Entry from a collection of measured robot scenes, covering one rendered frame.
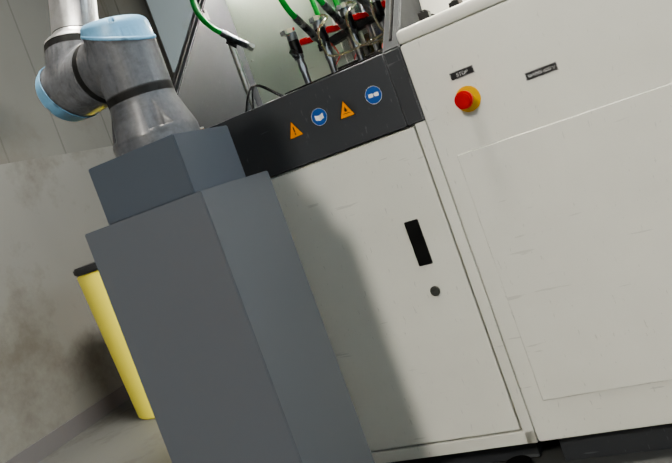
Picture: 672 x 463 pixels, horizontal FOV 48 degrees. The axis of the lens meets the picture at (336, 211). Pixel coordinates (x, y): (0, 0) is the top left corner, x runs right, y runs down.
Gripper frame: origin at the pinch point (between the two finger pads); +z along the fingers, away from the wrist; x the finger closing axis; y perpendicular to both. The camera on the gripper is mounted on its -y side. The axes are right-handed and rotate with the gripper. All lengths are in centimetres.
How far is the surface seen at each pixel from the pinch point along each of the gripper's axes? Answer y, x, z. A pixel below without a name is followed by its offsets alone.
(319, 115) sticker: 21.5, 12.8, 35.2
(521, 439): 22, 32, 115
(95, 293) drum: -63, -158, 64
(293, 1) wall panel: -32.6, -9.4, -2.4
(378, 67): 21.5, 29.4, 30.6
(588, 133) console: 22, 65, 57
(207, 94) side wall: -5.6, -30.9, 16.5
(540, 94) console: 22, 59, 47
